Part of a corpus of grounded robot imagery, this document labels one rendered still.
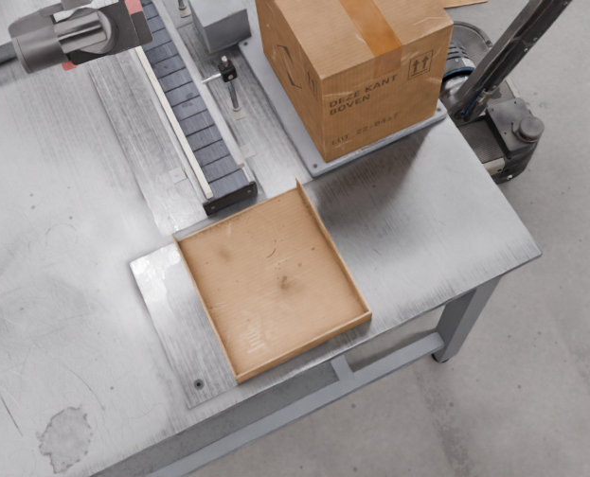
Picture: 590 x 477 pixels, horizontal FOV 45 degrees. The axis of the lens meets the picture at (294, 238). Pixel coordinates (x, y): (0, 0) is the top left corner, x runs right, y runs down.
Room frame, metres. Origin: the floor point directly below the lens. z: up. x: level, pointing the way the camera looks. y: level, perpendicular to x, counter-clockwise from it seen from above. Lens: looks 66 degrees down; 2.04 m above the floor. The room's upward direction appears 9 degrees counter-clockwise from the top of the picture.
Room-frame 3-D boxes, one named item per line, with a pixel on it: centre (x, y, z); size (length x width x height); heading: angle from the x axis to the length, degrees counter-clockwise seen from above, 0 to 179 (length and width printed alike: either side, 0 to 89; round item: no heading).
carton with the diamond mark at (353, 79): (0.85, -0.16, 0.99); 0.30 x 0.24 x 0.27; 16
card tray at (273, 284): (0.46, 0.06, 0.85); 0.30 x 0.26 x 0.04; 17
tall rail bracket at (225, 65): (0.84, 0.09, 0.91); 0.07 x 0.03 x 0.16; 107
